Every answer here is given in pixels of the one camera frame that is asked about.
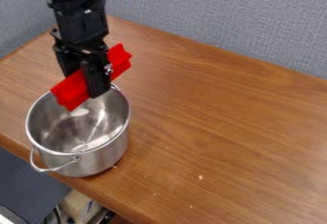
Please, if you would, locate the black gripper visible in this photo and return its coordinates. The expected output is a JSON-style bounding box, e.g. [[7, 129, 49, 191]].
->
[[47, 0, 110, 99]]

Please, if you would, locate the stainless steel pot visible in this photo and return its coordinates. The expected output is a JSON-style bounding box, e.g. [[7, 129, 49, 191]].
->
[[25, 86, 130, 177]]

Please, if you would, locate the red block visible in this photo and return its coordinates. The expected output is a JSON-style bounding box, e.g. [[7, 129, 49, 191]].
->
[[49, 43, 131, 111]]

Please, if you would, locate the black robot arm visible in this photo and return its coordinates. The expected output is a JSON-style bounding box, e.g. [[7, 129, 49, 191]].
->
[[46, 0, 110, 98]]

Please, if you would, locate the beige box under table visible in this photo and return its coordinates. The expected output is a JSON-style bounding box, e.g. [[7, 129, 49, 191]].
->
[[59, 190, 103, 224]]

